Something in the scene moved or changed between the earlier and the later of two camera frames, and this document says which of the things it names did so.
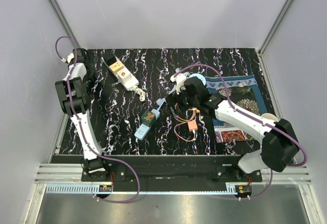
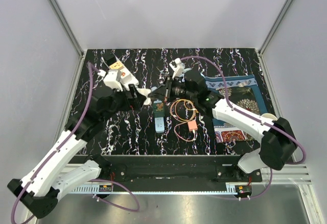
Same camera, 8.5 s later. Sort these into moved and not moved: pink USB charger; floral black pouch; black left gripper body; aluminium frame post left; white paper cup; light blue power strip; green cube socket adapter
Moved: light blue power strip; black left gripper body; green cube socket adapter
Not moved: pink USB charger; aluminium frame post left; white paper cup; floral black pouch
